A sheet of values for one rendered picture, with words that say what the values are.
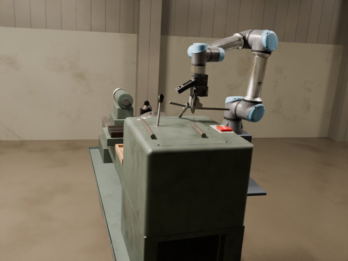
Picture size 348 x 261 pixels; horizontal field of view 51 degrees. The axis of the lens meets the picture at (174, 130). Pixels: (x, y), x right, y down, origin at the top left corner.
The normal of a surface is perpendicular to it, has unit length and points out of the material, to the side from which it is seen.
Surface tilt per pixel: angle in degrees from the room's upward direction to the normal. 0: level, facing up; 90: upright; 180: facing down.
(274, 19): 90
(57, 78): 90
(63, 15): 90
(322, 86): 90
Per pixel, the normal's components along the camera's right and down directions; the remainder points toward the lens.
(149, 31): 0.22, 0.28
